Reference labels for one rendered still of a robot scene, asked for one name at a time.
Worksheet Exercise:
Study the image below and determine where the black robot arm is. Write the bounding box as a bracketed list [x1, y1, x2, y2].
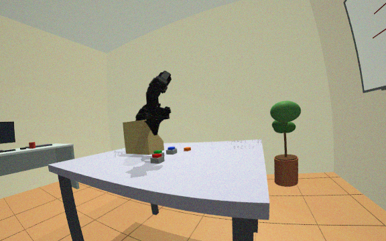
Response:
[137, 71, 172, 116]

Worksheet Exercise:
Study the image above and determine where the red button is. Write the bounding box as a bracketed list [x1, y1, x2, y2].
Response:
[150, 154, 164, 164]

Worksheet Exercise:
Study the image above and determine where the blue button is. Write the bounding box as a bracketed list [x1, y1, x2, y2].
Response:
[166, 147, 177, 155]

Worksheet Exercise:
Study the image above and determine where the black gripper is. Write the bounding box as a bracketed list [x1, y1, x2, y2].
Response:
[135, 101, 170, 136]

